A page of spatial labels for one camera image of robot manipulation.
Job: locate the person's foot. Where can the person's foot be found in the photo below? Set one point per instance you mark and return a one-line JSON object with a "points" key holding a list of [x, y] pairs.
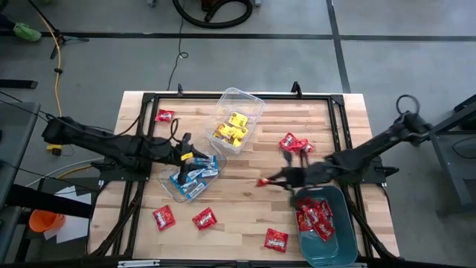
{"points": [[28, 32]]}

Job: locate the grey side table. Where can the grey side table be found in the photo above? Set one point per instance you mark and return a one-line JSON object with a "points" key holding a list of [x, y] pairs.
{"points": [[16, 141]]}

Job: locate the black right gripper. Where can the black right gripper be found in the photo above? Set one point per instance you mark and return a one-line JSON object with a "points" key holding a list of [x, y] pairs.
{"points": [[312, 175]]}

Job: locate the black metal beam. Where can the black metal beam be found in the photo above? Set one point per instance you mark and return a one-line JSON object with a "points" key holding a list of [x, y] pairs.
{"points": [[48, 201]]}

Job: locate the silver metal bracket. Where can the silver metal bracket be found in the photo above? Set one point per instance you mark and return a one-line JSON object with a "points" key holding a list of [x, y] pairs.
{"points": [[137, 263], [346, 265]]}

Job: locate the yellow Butterfinger candy pack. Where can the yellow Butterfinger candy pack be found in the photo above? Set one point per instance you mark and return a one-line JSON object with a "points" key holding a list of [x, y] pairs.
{"points": [[242, 133], [225, 131], [238, 120], [237, 142]]}

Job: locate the clear plastic bin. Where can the clear plastic bin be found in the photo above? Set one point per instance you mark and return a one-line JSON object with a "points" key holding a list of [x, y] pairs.
{"points": [[164, 175], [241, 98]]}

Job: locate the black flat bar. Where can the black flat bar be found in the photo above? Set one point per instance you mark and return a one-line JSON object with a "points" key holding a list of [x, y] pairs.
{"points": [[18, 84]]}

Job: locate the teal plastic bin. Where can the teal plastic bin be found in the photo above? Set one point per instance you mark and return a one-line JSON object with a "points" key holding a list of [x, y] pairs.
{"points": [[342, 245]]}

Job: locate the black tripod stand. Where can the black tripod stand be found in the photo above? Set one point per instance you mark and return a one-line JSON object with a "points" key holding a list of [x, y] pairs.
{"points": [[74, 38]]}

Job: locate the black metal table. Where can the black metal table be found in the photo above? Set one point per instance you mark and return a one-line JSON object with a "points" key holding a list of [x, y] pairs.
{"points": [[457, 167]]}

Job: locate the yellow plug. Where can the yellow plug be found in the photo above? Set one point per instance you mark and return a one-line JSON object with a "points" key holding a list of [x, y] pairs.
{"points": [[54, 150]]}

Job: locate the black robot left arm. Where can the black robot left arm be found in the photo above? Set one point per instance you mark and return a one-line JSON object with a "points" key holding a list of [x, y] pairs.
{"points": [[111, 145]]}

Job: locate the black frame bracket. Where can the black frame bracket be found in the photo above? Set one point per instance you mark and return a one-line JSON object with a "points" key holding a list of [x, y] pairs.
{"points": [[296, 90], [180, 91]]}

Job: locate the black aluminium table frame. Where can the black aluminium table frame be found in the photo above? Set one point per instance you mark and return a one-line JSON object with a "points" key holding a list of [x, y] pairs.
{"points": [[282, 97]]}

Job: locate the yellow tape strip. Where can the yellow tape strip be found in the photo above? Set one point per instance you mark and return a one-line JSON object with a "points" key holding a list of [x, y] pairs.
{"points": [[187, 156]]}

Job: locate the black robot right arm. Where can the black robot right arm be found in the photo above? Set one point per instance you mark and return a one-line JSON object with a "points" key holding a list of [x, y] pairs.
{"points": [[372, 147]]}

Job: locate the white blue Hershey's bar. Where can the white blue Hershey's bar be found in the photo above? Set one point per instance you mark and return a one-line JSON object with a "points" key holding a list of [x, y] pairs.
{"points": [[210, 173], [208, 162], [196, 191], [174, 178], [197, 174], [189, 187]]}

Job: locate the white paper sheet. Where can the white paper sheet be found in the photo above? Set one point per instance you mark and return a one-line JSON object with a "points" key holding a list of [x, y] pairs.
{"points": [[74, 227]]}

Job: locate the orange bucket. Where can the orange bucket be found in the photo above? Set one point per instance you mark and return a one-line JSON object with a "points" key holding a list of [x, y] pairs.
{"points": [[44, 221]]}

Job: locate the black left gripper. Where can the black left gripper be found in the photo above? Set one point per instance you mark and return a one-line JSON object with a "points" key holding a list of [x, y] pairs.
{"points": [[167, 154]]}

